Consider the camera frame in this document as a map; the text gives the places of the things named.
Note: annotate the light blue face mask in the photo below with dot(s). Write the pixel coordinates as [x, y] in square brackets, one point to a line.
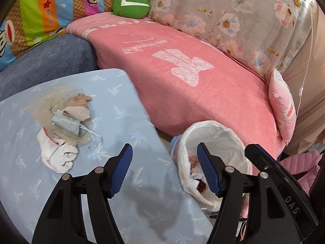
[66, 124]

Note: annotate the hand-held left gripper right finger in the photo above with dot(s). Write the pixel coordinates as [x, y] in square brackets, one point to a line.
[207, 172]

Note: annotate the beige hairnet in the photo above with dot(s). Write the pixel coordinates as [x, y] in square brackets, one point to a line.
[43, 109]

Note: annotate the beige sheet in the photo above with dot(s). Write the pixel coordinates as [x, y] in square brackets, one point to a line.
[312, 81]

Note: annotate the light blue palm-print tablecloth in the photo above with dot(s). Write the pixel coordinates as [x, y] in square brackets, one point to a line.
[114, 101]

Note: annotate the colourful monkey-print pillow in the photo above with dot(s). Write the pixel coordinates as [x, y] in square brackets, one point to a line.
[50, 5]

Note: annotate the green round pillow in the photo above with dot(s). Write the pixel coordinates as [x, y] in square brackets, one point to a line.
[127, 11]

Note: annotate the white-lined trash bin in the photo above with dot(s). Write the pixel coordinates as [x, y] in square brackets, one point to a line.
[228, 142]

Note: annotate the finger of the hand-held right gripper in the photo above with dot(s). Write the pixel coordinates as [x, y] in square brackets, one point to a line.
[264, 160]

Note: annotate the pink quilted fabric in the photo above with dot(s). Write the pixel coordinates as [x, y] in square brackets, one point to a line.
[304, 162]

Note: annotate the dark red velvet scrunchie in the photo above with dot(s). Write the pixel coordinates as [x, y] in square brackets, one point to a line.
[200, 184]

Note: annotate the grey floral blanket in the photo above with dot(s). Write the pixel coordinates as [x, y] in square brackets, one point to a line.
[203, 0]

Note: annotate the beige sock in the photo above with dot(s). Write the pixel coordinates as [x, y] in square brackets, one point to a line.
[78, 111]

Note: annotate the small pink pillow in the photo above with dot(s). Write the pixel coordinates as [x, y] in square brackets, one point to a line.
[281, 106]

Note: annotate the blue-grey cushion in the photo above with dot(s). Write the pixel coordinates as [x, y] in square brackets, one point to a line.
[50, 58]

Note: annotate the white cloth with red trim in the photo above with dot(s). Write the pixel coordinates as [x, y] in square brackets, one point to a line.
[55, 157]

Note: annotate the pink blanket with bow print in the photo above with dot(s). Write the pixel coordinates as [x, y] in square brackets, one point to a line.
[165, 89]

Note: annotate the brown scrunchie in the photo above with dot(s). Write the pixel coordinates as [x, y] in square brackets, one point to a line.
[193, 160]

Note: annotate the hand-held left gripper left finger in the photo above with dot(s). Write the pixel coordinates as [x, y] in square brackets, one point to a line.
[120, 170]

